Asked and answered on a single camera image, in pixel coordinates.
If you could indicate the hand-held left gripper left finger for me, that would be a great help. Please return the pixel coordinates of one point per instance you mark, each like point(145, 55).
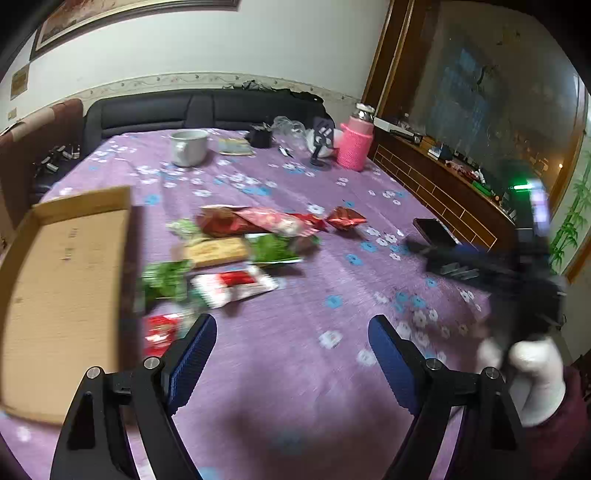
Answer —
point(194, 364)

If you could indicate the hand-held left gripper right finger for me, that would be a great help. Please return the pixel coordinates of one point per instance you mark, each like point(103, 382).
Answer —
point(392, 364)

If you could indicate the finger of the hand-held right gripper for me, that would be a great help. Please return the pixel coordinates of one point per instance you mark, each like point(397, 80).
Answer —
point(452, 264)

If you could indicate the brown cardboard box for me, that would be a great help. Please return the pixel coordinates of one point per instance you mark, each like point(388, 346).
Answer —
point(60, 286)

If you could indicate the person's right forearm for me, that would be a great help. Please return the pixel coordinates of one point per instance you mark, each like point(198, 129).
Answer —
point(570, 438)

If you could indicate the person's right hand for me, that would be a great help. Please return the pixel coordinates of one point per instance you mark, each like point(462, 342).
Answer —
point(538, 378)

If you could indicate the black smartphone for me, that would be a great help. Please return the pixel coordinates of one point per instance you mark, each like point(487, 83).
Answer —
point(434, 230)

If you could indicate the small red snack packet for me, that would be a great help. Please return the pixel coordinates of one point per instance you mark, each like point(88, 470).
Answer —
point(159, 332)

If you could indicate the wooden display cabinet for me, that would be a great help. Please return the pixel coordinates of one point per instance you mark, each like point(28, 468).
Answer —
point(443, 184)

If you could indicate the red and white snack packet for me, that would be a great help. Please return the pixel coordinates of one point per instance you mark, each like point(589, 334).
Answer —
point(231, 286)

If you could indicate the beige cracker packet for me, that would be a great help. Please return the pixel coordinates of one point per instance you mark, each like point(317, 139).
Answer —
point(217, 251)

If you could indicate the red foil snack packet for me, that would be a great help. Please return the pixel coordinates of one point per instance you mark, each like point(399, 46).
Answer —
point(344, 218)

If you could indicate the pale green snack packet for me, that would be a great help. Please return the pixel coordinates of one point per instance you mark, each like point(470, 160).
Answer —
point(184, 229)

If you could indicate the red packet yellow round label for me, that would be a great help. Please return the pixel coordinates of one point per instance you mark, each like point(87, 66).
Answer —
point(309, 221)

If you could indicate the long red pink snack packet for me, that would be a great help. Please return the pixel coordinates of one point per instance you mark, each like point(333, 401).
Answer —
point(240, 219)

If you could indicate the pink knit-sleeved bottle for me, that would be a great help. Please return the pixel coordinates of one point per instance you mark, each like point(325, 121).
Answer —
point(353, 147)

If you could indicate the white bowl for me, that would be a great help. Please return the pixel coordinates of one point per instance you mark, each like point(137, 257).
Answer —
point(338, 137)

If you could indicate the grey phone stand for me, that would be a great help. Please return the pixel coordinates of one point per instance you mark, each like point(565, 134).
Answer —
point(322, 131)

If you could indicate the purple floral tablecloth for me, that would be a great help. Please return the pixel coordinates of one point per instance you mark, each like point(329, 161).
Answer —
point(286, 180)

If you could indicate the green key fob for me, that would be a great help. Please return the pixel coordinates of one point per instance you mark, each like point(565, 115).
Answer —
point(284, 152)

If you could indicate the white mug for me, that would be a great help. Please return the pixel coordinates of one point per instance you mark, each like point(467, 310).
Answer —
point(187, 150)

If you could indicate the clear plastic container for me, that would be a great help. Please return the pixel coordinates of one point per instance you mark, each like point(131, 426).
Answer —
point(286, 125)

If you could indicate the colourful booklet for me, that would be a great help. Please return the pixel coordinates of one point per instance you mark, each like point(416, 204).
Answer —
point(234, 146)

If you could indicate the black pouch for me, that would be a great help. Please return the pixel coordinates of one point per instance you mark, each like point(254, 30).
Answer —
point(260, 137)

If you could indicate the black sofa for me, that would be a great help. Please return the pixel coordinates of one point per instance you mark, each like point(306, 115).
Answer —
point(152, 110)

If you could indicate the green bamboo wall decal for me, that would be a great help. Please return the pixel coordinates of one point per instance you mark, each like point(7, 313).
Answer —
point(572, 221)

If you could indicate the small wall plaque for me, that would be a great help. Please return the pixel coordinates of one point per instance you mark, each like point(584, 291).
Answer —
point(18, 81)

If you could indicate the framed wall painting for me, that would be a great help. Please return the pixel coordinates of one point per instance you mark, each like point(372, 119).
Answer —
point(92, 18)

